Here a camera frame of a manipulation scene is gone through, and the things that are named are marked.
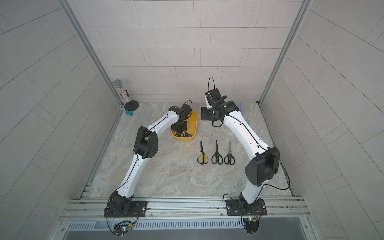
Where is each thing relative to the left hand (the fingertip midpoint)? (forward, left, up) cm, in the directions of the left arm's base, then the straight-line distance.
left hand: (183, 129), depth 104 cm
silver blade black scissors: (-23, -29, +2) cm, 37 cm away
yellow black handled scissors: (-23, -13, +3) cm, 27 cm away
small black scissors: (-5, -1, +2) cm, 6 cm away
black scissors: (-6, -3, +2) cm, 7 cm away
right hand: (-7, -13, +25) cm, 29 cm away
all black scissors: (-22, -22, +2) cm, 31 cm away
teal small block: (+12, +41, +3) cm, 43 cm away
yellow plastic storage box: (-1, -6, +3) cm, 7 cm away
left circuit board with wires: (-55, +25, -1) cm, 61 cm away
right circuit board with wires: (-54, -35, +2) cm, 65 cm away
